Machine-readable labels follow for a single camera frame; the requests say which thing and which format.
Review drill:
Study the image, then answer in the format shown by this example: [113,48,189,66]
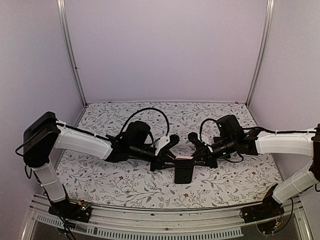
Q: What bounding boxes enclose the pink phone case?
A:
[175,155,193,161]

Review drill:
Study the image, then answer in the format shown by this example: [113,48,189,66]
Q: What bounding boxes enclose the black phone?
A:
[174,165,194,184]

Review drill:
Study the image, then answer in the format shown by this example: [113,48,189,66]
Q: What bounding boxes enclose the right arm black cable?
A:
[199,117,220,143]

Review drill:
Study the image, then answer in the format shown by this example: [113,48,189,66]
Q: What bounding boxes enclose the aluminium frame post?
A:
[56,0,88,107]
[245,0,275,109]

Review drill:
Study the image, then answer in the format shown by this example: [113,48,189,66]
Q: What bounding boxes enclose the floral patterned table mat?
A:
[57,102,282,209]

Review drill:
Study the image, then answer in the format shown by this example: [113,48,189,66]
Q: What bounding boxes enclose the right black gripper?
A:
[187,136,236,169]

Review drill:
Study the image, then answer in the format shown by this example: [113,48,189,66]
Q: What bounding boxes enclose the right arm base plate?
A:
[239,202,285,223]

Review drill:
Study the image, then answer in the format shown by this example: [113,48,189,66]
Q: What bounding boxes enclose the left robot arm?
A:
[17,111,180,217]

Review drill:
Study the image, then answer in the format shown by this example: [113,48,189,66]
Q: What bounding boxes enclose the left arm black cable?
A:
[122,107,171,137]

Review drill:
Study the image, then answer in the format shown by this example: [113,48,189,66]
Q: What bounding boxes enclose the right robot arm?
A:
[188,114,320,218]

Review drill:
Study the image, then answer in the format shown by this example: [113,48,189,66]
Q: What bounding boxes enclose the left aluminium frame post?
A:
[56,0,88,107]

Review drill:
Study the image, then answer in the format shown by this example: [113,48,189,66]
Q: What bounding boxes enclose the front aluminium rail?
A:
[27,193,305,232]

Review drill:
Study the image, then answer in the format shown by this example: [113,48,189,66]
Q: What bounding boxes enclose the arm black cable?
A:
[199,117,220,143]
[122,107,171,137]

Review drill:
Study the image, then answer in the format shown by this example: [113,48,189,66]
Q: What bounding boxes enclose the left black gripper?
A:
[130,143,181,173]

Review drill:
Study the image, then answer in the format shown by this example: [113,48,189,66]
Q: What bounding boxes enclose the right aluminium frame post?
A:
[245,0,275,109]

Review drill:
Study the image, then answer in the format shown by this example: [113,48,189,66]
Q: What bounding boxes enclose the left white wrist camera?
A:
[153,135,170,156]

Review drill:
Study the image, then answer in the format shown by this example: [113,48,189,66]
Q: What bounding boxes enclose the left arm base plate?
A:
[48,199,92,223]

